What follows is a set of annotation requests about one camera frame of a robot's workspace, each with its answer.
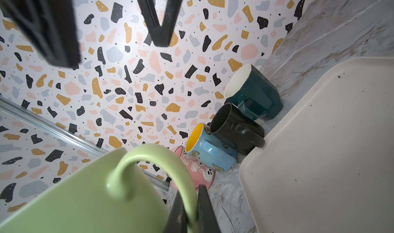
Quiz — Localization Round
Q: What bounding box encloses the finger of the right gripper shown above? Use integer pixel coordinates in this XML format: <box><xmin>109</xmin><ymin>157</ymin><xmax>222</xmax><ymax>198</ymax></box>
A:
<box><xmin>137</xmin><ymin>0</ymin><xmax>183</xmax><ymax>47</ymax></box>
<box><xmin>1</xmin><ymin>0</ymin><xmax>81</xmax><ymax>68</ymax></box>

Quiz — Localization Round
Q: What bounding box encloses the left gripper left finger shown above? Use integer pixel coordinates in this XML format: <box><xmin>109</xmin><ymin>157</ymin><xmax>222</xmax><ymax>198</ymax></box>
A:
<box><xmin>163</xmin><ymin>192</ymin><xmax>188</xmax><ymax>233</ymax></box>

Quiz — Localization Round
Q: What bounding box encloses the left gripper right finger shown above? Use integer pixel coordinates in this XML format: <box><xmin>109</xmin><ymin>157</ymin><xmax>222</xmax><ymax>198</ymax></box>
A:
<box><xmin>197</xmin><ymin>185</ymin><xmax>221</xmax><ymax>233</ymax></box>

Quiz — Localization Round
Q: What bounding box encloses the pink mug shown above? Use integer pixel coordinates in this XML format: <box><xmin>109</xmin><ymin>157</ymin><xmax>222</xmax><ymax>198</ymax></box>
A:
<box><xmin>172</xmin><ymin>146</ymin><xmax>215</xmax><ymax>189</ymax></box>

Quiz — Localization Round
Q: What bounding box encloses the light green mug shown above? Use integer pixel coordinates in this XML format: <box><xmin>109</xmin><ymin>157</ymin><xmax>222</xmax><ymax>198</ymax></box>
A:
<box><xmin>1</xmin><ymin>144</ymin><xmax>199</xmax><ymax>233</ymax></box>

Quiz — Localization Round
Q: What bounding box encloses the blue butterfly mug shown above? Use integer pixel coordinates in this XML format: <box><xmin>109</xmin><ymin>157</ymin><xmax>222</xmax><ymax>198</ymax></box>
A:
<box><xmin>185</xmin><ymin>123</ymin><xmax>237</xmax><ymax>173</ymax></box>

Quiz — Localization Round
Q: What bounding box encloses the black mug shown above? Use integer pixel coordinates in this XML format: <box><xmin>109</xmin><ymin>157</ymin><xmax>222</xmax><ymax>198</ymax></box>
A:
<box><xmin>210</xmin><ymin>103</ymin><xmax>265</xmax><ymax>156</ymax></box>

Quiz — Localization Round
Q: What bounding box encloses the dark green mug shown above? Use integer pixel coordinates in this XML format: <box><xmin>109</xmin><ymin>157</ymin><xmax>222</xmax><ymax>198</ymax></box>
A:
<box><xmin>224</xmin><ymin>64</ymin><xmax>283</xmax><ymax>120</ymax></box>

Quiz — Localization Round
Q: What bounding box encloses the beige plastic tray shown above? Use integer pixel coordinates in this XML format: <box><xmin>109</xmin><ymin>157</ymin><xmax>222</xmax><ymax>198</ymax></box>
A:
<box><xmin>239</xmin><ymin>57</ymin><xmax>394</xmax><ymax>233</ymax></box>

